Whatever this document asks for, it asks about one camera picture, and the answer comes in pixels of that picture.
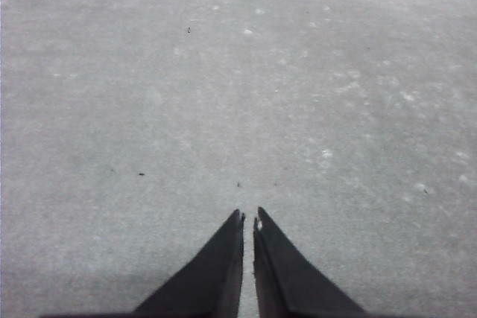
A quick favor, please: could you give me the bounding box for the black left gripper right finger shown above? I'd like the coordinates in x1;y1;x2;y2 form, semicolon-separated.
252;206;374;318

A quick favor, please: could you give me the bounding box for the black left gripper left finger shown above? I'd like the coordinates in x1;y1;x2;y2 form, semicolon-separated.
130;209;247;318

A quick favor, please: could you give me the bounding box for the grey table cloth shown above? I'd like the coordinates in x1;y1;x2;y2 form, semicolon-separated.
0;0;477;318

